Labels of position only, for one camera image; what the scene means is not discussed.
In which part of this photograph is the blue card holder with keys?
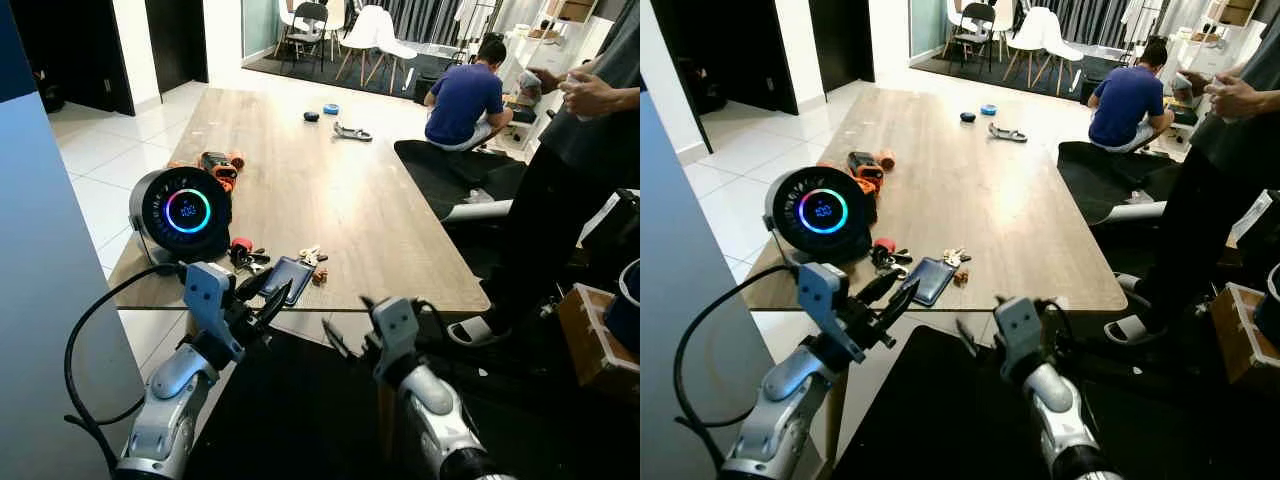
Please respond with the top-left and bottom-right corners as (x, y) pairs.
(258, 245), (331, 307)
(898, 247), (973, 308)

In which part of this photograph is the key bunch with red fob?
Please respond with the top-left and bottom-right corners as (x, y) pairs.
(870, 237), (913, 279)
(227, 237), (273, 277)

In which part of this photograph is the black floor mat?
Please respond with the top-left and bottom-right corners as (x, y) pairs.
(183, 322), (641, 480)
(830, 325), (1280, 480)

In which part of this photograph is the wooden table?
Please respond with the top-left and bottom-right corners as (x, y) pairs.
(105, 87), (493, 341)
(742, 88), (1129, 341)

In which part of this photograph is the orange and black power tool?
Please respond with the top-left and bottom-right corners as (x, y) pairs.
(818, 150), (897, 193)
(168, 150), (247, 193)

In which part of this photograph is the dark area rug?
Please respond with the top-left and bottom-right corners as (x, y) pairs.
(910, 50), (1111, 101)
(243, 50), (451, 101)

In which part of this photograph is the standing person in dark clothes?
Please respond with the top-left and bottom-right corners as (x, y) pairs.
(1105, 0), (1280, 346)
(447, 0), (641, 348)

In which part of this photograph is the wooden box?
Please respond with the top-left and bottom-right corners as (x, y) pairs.
(1208, 282), (1280, 391)
(556, 283), (641, 403)

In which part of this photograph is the seated person in blue shirt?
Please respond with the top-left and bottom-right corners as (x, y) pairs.
(423, 37), (514, 153)
(1087, 38), (1176, 154)

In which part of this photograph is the dark brown door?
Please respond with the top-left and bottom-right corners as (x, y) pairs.
(145, 0), (209, 96)
(808, 0), (874, 93)

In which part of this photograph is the black dining chair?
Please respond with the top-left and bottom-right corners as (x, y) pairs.
(275, 2), (331, 71)
(945, 2), (996, 71)

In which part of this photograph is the white chair with wooden legs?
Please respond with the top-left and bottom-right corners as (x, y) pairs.
(1003, 5), (1086, 96)
(335, 5), (419, 91)

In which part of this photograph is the round black fan, glowing ring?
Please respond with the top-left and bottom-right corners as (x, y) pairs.
(127, 166), (237, 269)
(765, 166), (877, 267)

